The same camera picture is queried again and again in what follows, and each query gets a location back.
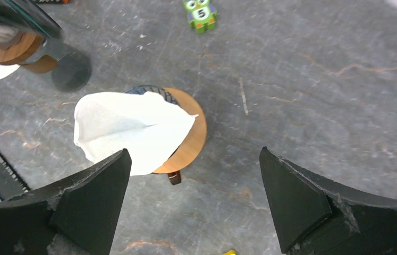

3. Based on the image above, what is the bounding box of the blue glass dripper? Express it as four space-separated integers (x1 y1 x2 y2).
125 84 180 106

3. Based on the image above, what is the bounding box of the brown glass dripper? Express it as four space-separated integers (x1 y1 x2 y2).
167 171 181 185

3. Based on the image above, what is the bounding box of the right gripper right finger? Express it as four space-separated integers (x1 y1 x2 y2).
259 147 397 254

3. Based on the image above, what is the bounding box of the yellow owl block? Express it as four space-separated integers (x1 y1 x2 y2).
223 249 237 255

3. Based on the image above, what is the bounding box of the green monster block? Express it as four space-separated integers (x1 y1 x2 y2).
182 0 218 34

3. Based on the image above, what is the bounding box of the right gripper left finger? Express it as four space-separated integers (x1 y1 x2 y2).
0 149 132 254

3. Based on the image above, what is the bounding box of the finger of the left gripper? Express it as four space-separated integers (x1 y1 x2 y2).
0 1 63 39

